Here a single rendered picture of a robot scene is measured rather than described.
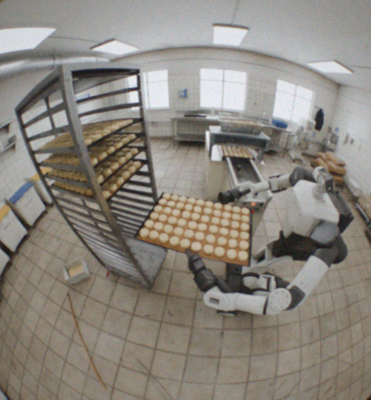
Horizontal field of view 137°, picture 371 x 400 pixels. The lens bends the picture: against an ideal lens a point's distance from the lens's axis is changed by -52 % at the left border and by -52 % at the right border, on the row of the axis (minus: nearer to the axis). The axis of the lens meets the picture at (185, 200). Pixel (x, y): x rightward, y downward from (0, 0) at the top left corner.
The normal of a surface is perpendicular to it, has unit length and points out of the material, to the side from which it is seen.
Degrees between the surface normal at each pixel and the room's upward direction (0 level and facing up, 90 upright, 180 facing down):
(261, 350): 0
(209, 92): 90
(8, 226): 92
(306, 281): 36
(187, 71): 90
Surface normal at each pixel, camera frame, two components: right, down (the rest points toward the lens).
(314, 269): -0.58, -0.53
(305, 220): -0.89, 0.25
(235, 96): -0.15, 0.65
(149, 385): -0.01, -0.76
